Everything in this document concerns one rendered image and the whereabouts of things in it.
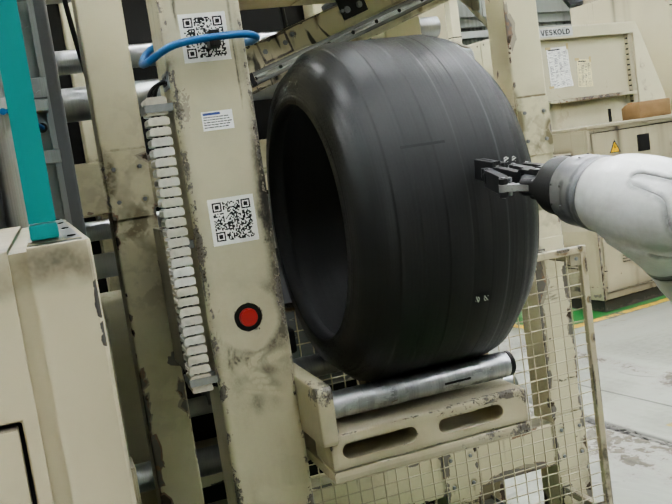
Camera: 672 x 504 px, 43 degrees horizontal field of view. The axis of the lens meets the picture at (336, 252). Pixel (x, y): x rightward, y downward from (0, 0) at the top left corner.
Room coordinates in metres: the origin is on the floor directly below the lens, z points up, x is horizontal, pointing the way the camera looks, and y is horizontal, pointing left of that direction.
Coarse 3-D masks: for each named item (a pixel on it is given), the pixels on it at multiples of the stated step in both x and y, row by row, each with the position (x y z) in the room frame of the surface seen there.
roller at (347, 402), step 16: (496, 352) 1.45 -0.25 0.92; (432, 368) 1.41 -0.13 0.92; (448, 368) 1.41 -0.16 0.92; (464, 368) 1.41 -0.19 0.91; (480, 368) 1.42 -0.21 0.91; (496, 368) 1.43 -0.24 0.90; (512, 368) 1.44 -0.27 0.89; (368, 384) 1.37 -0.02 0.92; (384, 384) 1.37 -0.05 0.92; (400, 384) 1.37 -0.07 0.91; (416, 384) 1.38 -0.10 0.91; (432, 384) 1.39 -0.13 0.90; (448, 384) 1.40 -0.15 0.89; (464, 384) 1.41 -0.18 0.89; (336, 400) 1.34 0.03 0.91; (352, 400) 1.34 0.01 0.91; (368, 400) 1.35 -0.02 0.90; (384, 400) 1.36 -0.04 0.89; (400, 400) 1.37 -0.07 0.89; (336, 416) 1.34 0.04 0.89
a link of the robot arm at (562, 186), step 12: (576, 156) 1.03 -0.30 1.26; (588, 156) 1.01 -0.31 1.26; (600, 156) 0.99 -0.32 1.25; (564, 168) 1.01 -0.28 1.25; (576, 168) 0.99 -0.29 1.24; (552, 180) 1.02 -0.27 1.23; (564, 180) 1.00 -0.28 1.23; (576, 180) 0.98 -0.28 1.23; (552, 192) 1.02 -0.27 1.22; (564, 192) 1.00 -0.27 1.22; (552, 204) 1.03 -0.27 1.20; (564, 204) 1.00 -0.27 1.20; (564, 216) 1.01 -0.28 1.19; (576, 216) 0.99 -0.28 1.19
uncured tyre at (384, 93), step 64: (320, 64) 1.40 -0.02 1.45; (384, 64) 1.36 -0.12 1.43; (448, 64) 1.38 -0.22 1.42; (320, 128) 1.35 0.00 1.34; (384, 128) 1.27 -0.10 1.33; (448, 128) 1.29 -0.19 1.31; (512, 128) 1.33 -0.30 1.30; (320, 192) 1.80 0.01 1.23; (384, 192) 1.24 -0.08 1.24; (448, 192) 1.26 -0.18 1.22; (320, 256) 1.78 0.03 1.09; (384, 256) 1.25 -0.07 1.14; (448, 256) 1.26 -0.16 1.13; (512, 256) 1.30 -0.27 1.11; (320, 320) 1.58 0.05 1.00; (384, 320) 1.29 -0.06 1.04; (448, 320) 1.31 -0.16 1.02; (512, 320) 1.38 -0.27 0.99
